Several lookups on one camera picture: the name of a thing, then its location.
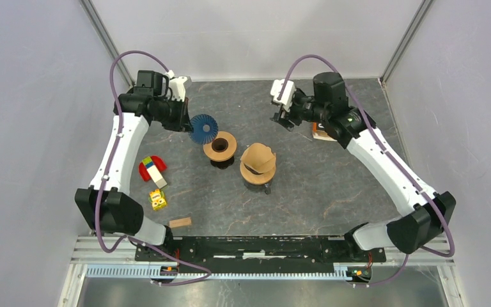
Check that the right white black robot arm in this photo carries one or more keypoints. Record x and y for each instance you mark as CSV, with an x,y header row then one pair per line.
x,y
423,212

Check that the orange black coffee filter box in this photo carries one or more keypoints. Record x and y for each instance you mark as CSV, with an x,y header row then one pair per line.
x,y
318,132

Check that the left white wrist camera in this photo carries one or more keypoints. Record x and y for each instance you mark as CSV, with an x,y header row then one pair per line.
x,y
177,85

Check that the beige wooden cube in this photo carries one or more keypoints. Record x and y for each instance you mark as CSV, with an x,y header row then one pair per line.
x,y
156,176

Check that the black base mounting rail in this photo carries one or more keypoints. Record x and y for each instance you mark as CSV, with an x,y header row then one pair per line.
x,y
270,254

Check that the brown paper coffee filter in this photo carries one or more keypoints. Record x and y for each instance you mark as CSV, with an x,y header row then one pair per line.
x,y
259,157

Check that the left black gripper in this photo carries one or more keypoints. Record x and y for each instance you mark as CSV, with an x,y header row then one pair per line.
x,y
183,123

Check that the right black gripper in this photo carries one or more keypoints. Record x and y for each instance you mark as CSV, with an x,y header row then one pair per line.
x,y
283,117

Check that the red toy block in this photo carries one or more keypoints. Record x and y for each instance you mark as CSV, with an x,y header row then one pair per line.
x,y
148,162

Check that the clear glass coffee server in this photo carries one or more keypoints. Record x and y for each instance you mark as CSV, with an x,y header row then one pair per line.
x,y
259,188

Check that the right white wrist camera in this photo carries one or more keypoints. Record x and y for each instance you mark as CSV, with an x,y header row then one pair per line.
x,y
282,95

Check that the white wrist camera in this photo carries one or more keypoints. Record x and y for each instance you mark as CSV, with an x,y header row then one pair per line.
x,y
282,95
177,85

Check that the small blue ribbed dripper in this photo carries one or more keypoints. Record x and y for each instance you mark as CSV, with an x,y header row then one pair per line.
x,y
204,129

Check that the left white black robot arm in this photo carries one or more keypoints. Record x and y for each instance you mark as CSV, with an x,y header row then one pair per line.
x,y
106,204

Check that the yellow small juice box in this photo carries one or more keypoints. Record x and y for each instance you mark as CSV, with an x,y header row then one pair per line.
x,y
157,199

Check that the small wooden block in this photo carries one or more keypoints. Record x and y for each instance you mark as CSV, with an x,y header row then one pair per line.
x,y
182,222

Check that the wooden ring dripper holder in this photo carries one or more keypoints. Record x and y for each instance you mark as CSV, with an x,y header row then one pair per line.
x,y
254,177

